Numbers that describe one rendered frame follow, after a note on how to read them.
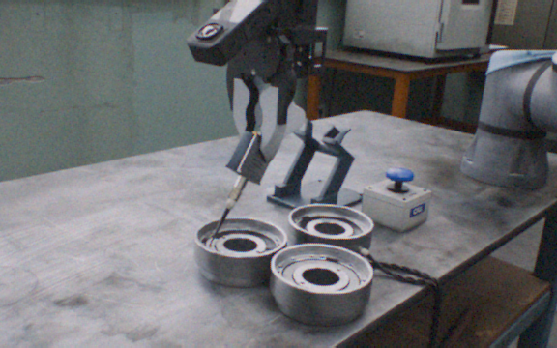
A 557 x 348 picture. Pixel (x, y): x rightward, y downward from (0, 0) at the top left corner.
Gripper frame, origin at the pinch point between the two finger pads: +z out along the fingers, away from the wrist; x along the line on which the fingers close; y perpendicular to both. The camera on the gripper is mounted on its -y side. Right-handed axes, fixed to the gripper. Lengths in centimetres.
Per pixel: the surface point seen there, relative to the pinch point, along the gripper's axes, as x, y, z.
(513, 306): -15, 58, 38
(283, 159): 23.5, 32.1, 13.1
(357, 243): -11.0, 6.4, 9.8
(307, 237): -6.7, 2.6, 9.5
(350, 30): 137, 209, 4
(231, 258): -5.1, -8.1, 9.2
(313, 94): 140, 186, 36
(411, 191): -7.7, 24.2, 8.6
